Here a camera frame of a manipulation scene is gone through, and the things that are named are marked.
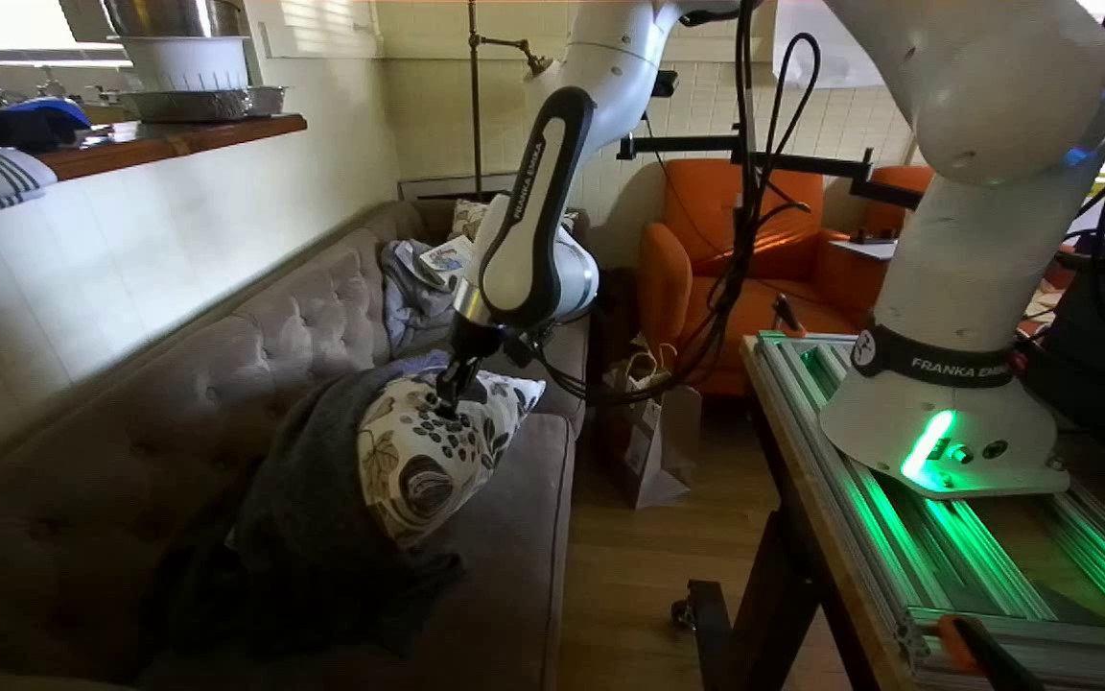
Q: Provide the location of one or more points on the floral patterned pillow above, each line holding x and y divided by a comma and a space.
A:
425, 459

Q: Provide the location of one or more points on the dark blue bowl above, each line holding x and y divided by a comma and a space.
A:
40, 123

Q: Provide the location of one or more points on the aluminium frame robot table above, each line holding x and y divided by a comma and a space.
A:
914, 593

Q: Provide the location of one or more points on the dark grey blanket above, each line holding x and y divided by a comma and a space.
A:
293, 559

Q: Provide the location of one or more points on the wooden counter shelf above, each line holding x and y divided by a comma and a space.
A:
159, 143

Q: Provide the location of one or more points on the paper shopping bag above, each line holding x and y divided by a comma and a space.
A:
661, 430

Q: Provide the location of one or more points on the grey tufted sofa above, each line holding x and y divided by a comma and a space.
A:
98, 492

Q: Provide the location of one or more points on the blue grey clothes pile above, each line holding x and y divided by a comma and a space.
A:
419, 289

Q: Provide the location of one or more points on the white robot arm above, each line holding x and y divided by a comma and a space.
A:
1005, 100

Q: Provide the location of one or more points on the foil baking tray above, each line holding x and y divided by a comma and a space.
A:
225, 103

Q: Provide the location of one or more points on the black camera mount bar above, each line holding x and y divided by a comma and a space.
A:
856, 175

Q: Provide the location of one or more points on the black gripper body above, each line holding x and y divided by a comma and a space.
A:
471, 347

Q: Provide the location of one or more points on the white pot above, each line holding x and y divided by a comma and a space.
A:
185, 64

